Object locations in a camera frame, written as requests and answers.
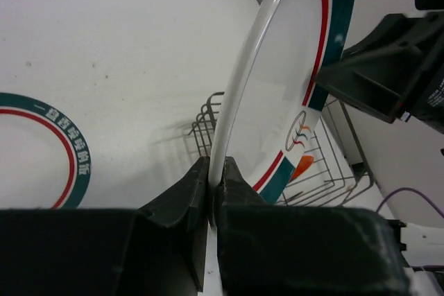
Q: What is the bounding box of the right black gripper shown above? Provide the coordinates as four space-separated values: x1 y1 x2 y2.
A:
316 11 443 130

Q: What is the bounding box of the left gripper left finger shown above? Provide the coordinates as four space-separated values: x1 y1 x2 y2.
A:
1 157 210 295

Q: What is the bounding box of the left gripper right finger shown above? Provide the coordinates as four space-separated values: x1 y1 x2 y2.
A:
218 157 411 295

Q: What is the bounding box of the white green-rimmed plate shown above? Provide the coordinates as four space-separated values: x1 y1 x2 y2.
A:
208 0 355 204

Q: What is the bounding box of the white plate green rim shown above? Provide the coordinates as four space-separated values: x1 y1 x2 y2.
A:
1 92 92 209

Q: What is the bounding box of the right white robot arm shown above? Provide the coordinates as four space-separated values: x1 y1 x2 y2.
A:
316 11 443 295

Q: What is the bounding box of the orange plastic plate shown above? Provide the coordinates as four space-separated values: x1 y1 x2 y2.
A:
289 155 314 182

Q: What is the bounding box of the metal wire dish rack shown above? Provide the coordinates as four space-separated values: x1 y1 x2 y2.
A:
188 92 376 207

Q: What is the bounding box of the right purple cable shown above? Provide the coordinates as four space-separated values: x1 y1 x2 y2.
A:
376 187 444 272

